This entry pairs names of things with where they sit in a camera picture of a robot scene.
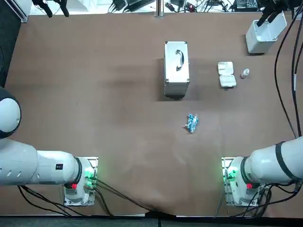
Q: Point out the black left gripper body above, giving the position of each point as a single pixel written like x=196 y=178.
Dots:
x=47 y=1

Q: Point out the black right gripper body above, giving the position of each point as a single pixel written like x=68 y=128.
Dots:
x=277 y=4

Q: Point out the small white medicine bottle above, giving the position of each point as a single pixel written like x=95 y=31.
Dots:
x=245 y=74

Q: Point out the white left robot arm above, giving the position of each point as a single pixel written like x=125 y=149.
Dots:
x=47 y=165

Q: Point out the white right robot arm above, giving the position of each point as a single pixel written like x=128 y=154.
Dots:
x=265 y=160

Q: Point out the white open pill box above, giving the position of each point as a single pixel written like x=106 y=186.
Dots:
x=227 y=81

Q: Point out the silver aluminium medicine case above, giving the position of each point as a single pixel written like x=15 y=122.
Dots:
x=170 y=73

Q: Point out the black power adapter with label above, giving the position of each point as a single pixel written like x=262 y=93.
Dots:
x=246 y=4

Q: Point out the white bin with lid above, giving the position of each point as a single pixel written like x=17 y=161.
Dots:
x=258 y=45

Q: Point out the small black power adapter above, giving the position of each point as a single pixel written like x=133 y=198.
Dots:
x=118 y=4

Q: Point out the blue blister pill packet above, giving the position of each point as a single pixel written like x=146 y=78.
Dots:
x=191 y=123

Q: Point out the aluminium frame rail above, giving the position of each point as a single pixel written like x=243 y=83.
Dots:
x=22 y=10

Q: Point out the aluminium post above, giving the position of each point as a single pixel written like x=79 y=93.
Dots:
x=159 y=9

